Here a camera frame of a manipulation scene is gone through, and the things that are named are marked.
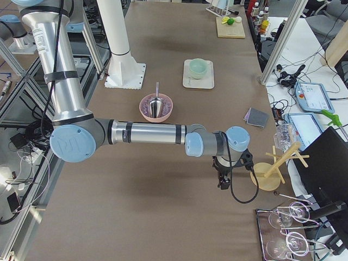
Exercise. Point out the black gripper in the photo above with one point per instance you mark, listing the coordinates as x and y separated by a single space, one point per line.
222 172

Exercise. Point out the green bowl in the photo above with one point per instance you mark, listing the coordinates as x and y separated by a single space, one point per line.
198 64
191 70
196 75

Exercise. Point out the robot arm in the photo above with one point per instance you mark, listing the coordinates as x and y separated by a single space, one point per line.
78 134

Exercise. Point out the wooden cup tree stand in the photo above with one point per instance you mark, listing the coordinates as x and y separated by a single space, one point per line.
269 176

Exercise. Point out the folded grey cloth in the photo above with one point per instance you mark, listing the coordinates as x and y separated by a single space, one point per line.
256 118

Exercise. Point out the black tray with glasses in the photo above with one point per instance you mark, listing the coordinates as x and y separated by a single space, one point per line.
281 232

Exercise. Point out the teach pendant near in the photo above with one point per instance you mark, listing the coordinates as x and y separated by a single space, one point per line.
306 126

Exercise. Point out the teach pendant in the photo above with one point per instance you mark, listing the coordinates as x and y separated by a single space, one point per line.
306 126
312 97

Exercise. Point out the cream rabbit serving tray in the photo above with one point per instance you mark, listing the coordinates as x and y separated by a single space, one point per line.
207 82

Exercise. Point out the metal ice scoop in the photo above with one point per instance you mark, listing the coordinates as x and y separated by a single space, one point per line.
155 104

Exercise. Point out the black laptop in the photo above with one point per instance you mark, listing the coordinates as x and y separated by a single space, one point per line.
326 175

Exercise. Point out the green bowl on tray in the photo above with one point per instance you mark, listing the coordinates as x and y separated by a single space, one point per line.
196 75

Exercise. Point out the teach pendant far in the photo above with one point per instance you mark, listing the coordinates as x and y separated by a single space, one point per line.
312 97

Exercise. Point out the wooden cutting board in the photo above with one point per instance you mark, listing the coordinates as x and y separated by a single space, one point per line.
234 31

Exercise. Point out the green lime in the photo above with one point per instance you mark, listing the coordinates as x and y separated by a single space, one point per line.
230 21

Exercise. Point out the lemon slice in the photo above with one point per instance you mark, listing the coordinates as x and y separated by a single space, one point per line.
225 19

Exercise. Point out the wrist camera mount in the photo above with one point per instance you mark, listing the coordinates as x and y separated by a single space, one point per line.
247 160

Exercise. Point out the green handled tool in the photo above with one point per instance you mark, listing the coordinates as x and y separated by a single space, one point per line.
333 117

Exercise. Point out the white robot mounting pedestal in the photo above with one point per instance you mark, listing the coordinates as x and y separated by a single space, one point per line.
123 71

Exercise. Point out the aluminium frame post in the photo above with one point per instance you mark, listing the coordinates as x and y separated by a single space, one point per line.
283 39

